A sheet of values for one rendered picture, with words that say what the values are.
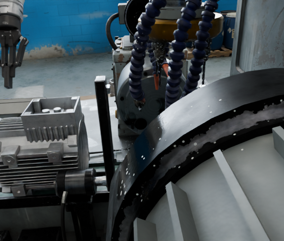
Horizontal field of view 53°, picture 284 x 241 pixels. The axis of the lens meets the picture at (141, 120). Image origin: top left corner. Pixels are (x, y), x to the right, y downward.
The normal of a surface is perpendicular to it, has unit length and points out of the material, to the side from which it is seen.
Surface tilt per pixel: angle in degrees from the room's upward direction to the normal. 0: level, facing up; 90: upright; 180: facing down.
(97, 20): 90
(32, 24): 90
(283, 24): 90
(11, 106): 54
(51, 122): 90
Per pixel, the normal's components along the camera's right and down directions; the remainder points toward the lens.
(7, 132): 0.07, 0.42
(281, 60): -1.00, 0.06
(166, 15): -0.51, 0.40
